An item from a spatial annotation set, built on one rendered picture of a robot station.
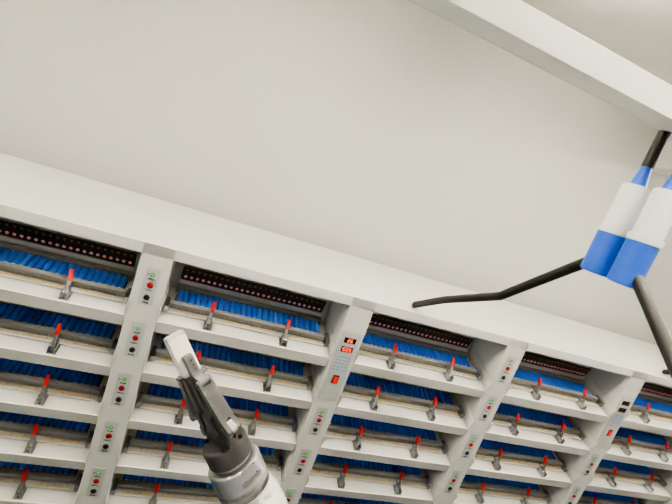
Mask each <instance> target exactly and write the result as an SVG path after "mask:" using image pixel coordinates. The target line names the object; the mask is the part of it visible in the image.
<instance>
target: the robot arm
mask: <svg viewBox="0 0 672 504"><path fill-rule="evenodd" d="M163 341H164V343H165V345H166V347H167V349H168V351H169V353H170V356H171V358H172V360H173V362H174V364H175V366H176V368H177V370H178V372H179V374H180V375H179V376H178V377H177V378H176V381H178V384H179V387H180V389H181V392H182V395H183V397H184V400H185V403H186V406H187V408H188V411H189V418H190V420H191V421H192V422H194V421H195V420H196V419H197V420H198V422H199V425H200V427H199V428H200V430H201V432H202V434H203V435H204V436H207V439H206V442H205V444H204V446H203V449H202V454H203V457H204V459H205V461H206V463H207V465H208V467H209V471H208V477H209V479H210V481H211V483H212V485H213V487H214V489H215V491H216V493H217V497H218V499H219V501H220V502H221V504H288V502H287V499H286V497H285V495H284V493H283V491H282V489H281V487H280V485H279V483H278V482H277V480H276V479H275V478H274V477H273V476H272V475H271V474H270V472H269V471H268V467H267V465H266V463H265V462H264V460H263V458H262V455H261V453H260V451H259V449H258V447H257V445H255V444H253V443H251V442H250V440H249V437H248V435H247V433H246V431H245V429H244V428H243V427H242V424H241V423H240V421H239V420H238V419H237V418H236V416H235V415H234V414H233V412H232V410H231V409H230V407H229V405H228V403H227V402H226V400H225V398H224V397H223V395H222V393H221V392H220V390H219V388H218V386H217V385H216V383H215V381H214V380H213V378H212V376H211V375H210V374H207V375H206V374H205V372H206V371H207V370H209V369H208V368H207V367H206V366H204V367H202V368H201V366H200V364H199V362H198V360H197V358H196V356H195V354H194V351H193V349H192V347H191V345H190V343H189V341H188V339H187V336H186V334H185V332H184V330H178V331H176V332H174V333H173V334H171V335H169V336H168V337H166V338H164V340H163ZM200 368H201V369H200Z"/></svg>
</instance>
